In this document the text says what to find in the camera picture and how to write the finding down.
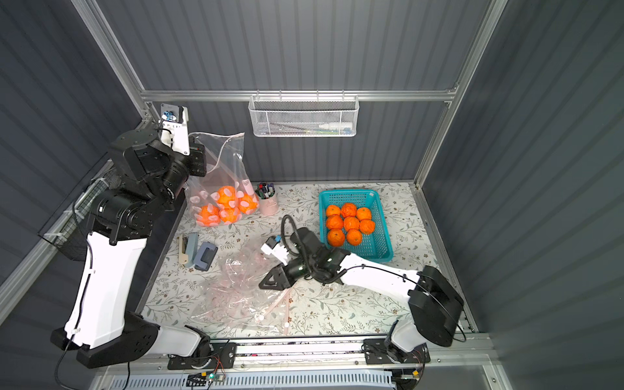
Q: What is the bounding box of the clear zip-top bag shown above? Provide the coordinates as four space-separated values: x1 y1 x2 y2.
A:
189 295 289 337
198 238 288 306
185 133 259 227

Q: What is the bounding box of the orange fruit taken out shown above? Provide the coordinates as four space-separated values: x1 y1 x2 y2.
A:
341 202 358 219

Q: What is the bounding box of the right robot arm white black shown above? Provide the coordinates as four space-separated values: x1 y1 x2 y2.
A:
258 227 465 365

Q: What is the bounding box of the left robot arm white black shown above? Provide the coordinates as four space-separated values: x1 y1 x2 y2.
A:
50 125 212 369

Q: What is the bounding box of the pink pen cup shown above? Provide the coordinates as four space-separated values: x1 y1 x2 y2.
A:
256 182 279 216

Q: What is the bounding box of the teal plastic basket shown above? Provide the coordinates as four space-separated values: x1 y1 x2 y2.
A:
318 188 394 263

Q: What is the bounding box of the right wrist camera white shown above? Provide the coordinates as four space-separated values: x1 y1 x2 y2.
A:
261 236 289 266

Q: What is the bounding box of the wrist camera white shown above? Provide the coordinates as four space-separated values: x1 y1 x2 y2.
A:
261 236 289 266
160 103 190 155

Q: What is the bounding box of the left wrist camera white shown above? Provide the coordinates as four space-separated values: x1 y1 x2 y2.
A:
160 103 190 155

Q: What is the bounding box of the white wire mesh basket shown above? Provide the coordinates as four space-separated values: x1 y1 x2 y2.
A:
248 94 360 138

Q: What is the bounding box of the black wire wall basket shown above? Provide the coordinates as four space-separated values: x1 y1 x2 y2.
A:
37 155 115 262

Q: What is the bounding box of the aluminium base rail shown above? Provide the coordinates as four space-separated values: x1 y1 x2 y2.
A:
104 333 493 376

